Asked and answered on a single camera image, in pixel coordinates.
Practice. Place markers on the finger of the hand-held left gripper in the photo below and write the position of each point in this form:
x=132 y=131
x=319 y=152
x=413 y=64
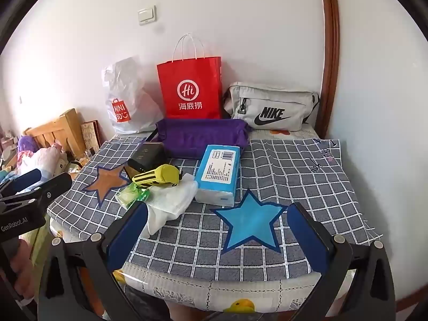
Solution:
x=23 y=179
x=55 y=185

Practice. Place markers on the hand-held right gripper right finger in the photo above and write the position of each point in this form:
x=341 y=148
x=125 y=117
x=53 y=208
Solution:
x=306 y=237

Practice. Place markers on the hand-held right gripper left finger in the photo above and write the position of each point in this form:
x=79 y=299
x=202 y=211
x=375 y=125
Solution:
x=128 y=230

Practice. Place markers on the green snack packet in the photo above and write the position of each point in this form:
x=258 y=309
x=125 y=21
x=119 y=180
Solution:
x=130 y=197

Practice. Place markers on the yellow striped pouch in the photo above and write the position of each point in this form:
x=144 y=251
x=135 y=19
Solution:
x=157 y=175

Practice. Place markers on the blue tissue pack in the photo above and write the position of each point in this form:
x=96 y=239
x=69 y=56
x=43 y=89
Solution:
x=217 y=174

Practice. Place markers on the purple cloth tray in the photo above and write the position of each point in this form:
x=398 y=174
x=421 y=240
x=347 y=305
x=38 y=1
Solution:
x=194 y=137

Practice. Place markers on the person's left hand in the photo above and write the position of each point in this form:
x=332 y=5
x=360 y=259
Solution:
x=21 y=267

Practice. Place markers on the purple plush toy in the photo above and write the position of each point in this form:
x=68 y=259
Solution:
x=26 y=144

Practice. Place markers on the orange star patch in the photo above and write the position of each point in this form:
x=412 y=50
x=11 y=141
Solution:
x=107 y=182

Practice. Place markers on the wooden headboard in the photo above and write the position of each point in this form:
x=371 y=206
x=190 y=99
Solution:
x=67 y=130

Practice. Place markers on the blue star patch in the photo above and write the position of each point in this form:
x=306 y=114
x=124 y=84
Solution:
x=250 y=220

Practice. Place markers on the grey checkered blanket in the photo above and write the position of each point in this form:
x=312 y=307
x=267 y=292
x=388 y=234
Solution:
x=294 y=180

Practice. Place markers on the dark green tin box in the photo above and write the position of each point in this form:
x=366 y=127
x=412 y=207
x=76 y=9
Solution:
x=147 y=159

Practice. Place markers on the black flat stick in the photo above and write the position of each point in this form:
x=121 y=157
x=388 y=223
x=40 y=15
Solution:
x=151 y=137

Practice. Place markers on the white plastic shopping bag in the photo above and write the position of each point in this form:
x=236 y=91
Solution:
x=128 y=93

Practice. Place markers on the grey waist bag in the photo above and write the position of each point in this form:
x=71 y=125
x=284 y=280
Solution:
x=271 y=107

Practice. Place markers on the red paper bag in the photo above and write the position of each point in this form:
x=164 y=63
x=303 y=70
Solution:
x=190 y=90

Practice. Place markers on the brown picture frame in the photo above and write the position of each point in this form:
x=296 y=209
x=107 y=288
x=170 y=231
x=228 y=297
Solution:
x=90 y=135

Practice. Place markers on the brown wooden door frame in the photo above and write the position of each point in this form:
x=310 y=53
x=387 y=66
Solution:
x=331 y=57

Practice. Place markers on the white light switch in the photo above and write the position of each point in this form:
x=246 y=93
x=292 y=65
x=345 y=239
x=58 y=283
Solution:
x=146 y=15

